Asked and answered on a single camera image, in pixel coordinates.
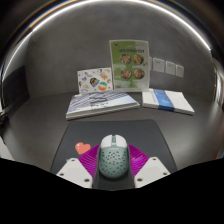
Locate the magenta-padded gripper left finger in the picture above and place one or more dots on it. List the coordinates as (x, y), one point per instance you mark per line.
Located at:
(75, 171)

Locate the green and white computer mouse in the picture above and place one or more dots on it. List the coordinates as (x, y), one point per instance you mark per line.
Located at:
(113, 160)

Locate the white sticker sheet card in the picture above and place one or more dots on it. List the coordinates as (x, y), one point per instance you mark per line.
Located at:
(95, 80)

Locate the green menu sign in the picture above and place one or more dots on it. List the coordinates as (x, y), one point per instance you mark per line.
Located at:
(129, 65)

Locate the white wall sockets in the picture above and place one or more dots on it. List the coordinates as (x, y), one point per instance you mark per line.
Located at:
(159, 65)

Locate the black panel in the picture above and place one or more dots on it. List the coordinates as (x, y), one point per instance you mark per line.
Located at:
(15, 88)

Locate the black mouse pad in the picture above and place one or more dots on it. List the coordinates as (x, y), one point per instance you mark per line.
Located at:
(140, 133)

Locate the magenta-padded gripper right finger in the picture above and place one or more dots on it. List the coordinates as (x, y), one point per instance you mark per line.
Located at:
(151, 170)

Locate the grey striped book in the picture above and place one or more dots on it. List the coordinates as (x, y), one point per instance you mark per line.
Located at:
(100, 103)

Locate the white book with blue stripe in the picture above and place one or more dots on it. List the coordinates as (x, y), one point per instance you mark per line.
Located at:
(166, 100)

